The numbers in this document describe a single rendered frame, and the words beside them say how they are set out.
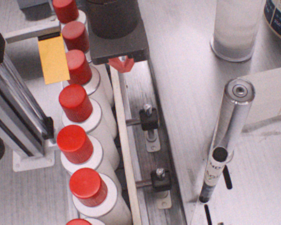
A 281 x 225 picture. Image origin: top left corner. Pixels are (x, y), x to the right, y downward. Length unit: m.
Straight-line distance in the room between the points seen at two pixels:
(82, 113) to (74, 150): 0.06
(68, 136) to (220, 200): 0.27
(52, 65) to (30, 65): 0.39
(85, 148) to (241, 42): 0.37
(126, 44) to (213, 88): 0.28
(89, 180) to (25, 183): 0.33
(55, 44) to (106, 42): 0.06
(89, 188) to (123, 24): 0.18
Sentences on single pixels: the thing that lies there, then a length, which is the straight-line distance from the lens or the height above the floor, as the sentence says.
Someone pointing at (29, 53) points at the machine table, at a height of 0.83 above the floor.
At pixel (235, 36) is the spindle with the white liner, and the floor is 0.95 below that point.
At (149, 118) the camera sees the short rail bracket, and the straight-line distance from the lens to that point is 0.53.
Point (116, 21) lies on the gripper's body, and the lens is 0.36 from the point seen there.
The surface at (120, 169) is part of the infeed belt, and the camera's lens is 0.54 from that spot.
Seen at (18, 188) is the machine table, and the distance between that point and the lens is 0.64.
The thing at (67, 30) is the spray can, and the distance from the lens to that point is 0.44.
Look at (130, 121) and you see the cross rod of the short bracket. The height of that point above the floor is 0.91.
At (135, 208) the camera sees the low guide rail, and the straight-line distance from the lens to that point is 0.48.
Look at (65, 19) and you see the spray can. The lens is 0.49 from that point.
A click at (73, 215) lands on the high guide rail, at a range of 0.45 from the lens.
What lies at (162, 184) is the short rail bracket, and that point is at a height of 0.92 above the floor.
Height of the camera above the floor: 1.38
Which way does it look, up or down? 60 degrees down
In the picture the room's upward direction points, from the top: 10 degrees counter-clockwise
